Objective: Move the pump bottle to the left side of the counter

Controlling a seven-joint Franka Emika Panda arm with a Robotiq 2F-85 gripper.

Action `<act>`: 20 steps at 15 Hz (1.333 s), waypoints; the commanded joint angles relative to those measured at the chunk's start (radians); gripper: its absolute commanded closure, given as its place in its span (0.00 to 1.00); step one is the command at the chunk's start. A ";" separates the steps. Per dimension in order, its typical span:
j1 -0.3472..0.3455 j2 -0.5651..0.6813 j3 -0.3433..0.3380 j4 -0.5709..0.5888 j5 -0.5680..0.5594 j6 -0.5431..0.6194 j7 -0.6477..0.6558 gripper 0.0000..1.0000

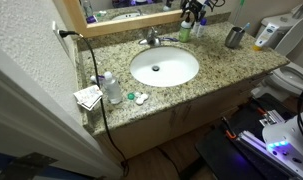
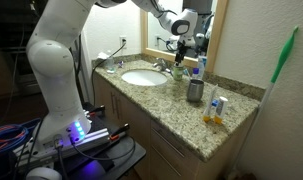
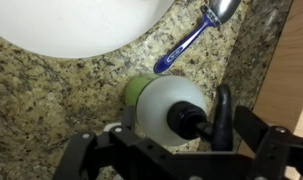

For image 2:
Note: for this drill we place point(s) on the chrome faucet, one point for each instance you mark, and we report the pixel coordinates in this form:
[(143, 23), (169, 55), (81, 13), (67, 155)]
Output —
[(161, 64)]

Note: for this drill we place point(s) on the white wall outlet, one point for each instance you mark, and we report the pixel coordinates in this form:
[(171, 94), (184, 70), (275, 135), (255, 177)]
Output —
[(123, 42)]

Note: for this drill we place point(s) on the white oval sink basin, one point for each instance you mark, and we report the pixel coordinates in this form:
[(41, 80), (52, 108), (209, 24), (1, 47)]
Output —
[(144, 77)]

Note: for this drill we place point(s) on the stainless steel cup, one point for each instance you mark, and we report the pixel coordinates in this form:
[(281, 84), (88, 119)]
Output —
[(195, 90)]

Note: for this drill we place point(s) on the wood framed mirror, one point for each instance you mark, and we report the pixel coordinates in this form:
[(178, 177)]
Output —
[(218, 33)]

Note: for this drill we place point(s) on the wooden vanity cabinet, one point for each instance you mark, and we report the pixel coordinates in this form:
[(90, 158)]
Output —
[(134, 120)]

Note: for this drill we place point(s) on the tall white tube orange cap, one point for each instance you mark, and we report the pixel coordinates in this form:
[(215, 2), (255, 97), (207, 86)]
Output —
[(209, 106)]

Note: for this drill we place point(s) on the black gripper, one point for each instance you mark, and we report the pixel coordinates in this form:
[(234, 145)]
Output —
[(182, 47)]

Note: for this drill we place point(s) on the short white tube orange cap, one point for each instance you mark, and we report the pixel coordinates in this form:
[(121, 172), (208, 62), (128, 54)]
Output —
[(221, 110)]

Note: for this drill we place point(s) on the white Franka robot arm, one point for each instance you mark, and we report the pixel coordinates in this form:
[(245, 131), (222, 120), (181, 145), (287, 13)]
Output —
[(54, 66)]

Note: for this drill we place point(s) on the black orange clamp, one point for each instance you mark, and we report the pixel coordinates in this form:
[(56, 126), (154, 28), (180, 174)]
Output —
[(120, 130), (97, 110)]

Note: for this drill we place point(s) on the aluminium robot base mount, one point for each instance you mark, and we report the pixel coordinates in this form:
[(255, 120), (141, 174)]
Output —
[(91, 139)]

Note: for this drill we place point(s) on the green pump bottle black pump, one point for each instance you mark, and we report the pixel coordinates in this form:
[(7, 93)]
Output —
[(177, 73)]

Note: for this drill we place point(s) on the white round dome object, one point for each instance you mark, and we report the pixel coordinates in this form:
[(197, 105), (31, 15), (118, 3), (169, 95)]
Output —
[(42, 174)]

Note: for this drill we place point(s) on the white crumpled tissue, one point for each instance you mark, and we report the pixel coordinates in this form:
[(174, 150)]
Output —
[(102, 56)]

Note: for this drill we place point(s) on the small white bottle blue cap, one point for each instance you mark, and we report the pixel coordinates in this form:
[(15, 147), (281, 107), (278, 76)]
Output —
[(195, 73)]

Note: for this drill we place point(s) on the tall white blue tube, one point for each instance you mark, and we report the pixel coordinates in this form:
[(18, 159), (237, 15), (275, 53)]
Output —
[(201, 66)]

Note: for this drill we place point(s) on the white door frame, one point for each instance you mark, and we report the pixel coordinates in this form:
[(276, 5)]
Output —
[(86, 66)]

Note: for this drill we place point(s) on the black cart top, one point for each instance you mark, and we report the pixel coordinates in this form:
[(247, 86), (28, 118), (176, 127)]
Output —
[(124, 157)]

